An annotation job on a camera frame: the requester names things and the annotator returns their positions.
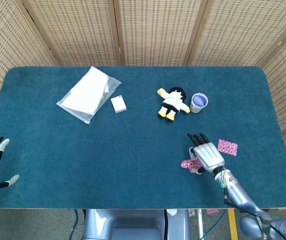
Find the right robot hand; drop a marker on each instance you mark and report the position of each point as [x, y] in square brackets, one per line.
[209, 156]

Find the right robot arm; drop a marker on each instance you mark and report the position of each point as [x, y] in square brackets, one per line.
[238, 193]

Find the floral paper cup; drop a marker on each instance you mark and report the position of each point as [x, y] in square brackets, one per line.
[199, 101]

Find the black and white plush doll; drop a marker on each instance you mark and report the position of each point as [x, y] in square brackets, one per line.
[173, 101]

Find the white stand leg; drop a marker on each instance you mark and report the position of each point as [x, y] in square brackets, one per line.
[200, 225]

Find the blue-grey robot torso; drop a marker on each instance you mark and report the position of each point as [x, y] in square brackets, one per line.
[133, 222]

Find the teal table cloth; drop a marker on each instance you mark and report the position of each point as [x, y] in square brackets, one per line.
[108, 155]

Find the small white box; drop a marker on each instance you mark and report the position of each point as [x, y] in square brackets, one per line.
[118, 104]

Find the white plastic bag package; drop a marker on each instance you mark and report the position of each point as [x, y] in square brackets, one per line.
[85, 97]

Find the woven wooden folding screen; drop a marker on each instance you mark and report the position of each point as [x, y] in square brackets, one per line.
[158, 32]

